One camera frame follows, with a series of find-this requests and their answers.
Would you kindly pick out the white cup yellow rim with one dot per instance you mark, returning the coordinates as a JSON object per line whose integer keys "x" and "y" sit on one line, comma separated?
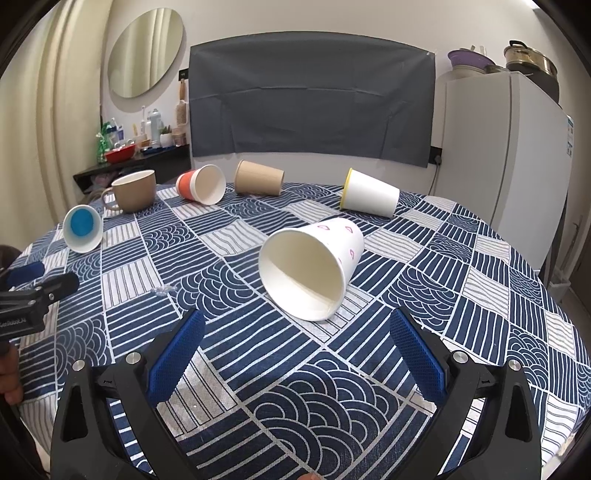
{"x": 366, "y": 194}

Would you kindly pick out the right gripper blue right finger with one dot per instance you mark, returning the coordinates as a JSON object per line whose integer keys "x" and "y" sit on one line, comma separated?
{"x": 506, "y": 443}

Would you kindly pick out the brown kraft paper cup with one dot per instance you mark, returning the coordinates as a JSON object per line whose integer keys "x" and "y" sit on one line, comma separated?
{"x": 258, "y": 179}

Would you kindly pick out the white refrigerator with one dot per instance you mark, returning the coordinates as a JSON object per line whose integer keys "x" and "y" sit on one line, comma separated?
{"x": 507, "y": 156}

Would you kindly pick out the dark grey hanging cloth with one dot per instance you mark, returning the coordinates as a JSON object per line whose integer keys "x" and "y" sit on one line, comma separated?
{"x": 312, "y": 92}

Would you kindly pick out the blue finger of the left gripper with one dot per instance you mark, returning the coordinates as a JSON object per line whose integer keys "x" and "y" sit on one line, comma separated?
{"x": 55, "y": 288}
{"x": 24, "y": 274}

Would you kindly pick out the wooden woven bottle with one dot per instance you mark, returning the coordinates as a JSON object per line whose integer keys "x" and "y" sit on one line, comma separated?
{"x": 181, "y": 107}

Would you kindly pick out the white cup blue inside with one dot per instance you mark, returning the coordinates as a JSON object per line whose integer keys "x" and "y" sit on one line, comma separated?
{"x": 82, "y": 229}

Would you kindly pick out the left hand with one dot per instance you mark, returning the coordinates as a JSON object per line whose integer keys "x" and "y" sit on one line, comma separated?
{"x": 10, "y": 384}

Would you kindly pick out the beige curtain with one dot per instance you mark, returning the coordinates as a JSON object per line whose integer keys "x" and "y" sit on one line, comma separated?
{"x": 50, "y": 109}

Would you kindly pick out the white paper cup pink print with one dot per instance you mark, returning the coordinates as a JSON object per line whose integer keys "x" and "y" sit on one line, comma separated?
{"x": 306, "y": 270}

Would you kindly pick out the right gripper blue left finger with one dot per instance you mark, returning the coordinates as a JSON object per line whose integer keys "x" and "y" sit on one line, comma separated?
{"x": 86, "y": 443}

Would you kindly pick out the brown ceramic mug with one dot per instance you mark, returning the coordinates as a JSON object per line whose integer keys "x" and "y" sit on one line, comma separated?
{"x": 131, "y": 193}

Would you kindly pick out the oval wall mirror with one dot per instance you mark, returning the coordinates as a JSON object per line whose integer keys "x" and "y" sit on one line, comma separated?
{"x": 144, "y": 52}

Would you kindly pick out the orange and white paper cup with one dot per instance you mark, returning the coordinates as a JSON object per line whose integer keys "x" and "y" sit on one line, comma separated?
{"x": 205, "y": 185}

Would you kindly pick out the steel cooking pot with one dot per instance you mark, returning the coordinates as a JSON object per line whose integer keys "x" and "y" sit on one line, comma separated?
{"x": 534, "y": 65}

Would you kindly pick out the black wall shelf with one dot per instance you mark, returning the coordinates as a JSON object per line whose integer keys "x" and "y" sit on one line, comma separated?
{"x": 167, "y": 165}

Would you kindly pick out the red bowl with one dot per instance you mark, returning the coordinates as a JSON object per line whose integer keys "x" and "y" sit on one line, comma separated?
{"x": 121, "y": 154}

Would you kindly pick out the purple basin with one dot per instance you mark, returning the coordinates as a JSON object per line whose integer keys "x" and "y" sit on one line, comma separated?
{"x": 469, "y": 60}

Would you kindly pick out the blue white patterned tablecloth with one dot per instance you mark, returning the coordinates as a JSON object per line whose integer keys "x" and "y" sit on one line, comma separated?
{"x": 267, "y": 396}

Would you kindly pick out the green plastic bottle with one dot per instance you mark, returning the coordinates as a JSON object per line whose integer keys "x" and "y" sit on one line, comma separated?
{"x": 102, "y": 147}

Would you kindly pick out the small potted plant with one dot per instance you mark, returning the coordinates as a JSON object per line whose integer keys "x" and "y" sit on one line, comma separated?
{"x": 166, "y": 138}

